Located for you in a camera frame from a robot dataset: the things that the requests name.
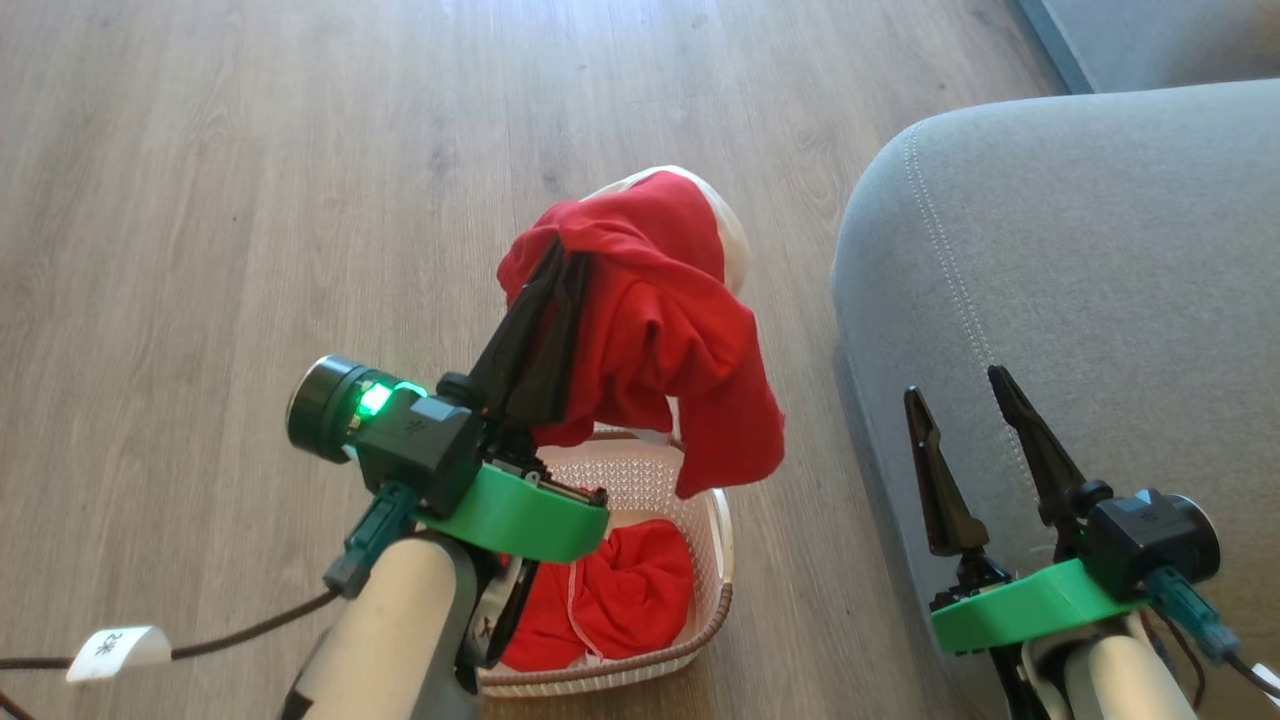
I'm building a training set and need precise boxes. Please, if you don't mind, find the grey sofa with yellow back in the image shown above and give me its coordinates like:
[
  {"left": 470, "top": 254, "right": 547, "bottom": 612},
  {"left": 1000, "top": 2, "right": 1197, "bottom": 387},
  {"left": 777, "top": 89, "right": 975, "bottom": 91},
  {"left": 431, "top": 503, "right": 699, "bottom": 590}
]
[{"left": 832, "top": 0, "right": 1280, "bottom": 720}]

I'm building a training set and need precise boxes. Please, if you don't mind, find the large red garment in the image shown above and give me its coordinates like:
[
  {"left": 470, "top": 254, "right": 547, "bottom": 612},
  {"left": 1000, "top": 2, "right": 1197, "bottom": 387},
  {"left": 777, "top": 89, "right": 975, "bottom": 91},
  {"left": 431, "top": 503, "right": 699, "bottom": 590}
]
[{"left": 497, "top": 170, "right": 787, "bottom": 499}]

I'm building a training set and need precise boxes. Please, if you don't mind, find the black cable with teal plug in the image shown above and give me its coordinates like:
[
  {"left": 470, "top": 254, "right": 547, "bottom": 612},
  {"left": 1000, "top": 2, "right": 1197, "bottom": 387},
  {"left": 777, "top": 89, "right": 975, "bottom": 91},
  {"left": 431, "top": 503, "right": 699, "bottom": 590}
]
[
  {"left": 0, "top": 483, "right": 421, "bottom": 673},
  {"left": 1145, "top": 565, "right": 1280, "bottom": 701}
]

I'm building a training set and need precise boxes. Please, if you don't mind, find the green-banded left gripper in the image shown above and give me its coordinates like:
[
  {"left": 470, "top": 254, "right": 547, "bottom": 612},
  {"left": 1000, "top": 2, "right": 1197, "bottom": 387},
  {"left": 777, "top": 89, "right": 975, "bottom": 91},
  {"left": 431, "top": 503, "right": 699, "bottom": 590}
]
[{"left": 418, "top": 238, "right": 611, "bottom": 671}]

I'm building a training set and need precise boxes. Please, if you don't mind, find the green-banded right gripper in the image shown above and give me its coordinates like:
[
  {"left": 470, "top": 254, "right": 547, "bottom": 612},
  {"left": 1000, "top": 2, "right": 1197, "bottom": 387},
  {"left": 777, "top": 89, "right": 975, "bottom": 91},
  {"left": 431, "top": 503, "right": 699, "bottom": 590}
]
[{"left": 904, "top": 364, "right": 1153, "bottom": 720}]

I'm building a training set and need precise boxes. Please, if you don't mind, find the white plastic laundry basket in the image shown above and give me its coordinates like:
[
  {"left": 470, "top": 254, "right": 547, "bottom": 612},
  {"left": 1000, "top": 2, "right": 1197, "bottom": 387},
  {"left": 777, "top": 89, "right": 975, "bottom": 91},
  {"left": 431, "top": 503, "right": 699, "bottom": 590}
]
[{"left": 478, "top": 430, "right": 737, "bottom": 698}]

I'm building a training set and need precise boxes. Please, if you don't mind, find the red garment with white strap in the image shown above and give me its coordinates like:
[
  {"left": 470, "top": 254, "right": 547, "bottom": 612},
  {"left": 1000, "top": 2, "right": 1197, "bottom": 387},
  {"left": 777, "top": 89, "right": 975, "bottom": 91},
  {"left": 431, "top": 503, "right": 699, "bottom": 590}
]
[{"left": 500, "top": 518, "right": 697, "bottom": 673}]

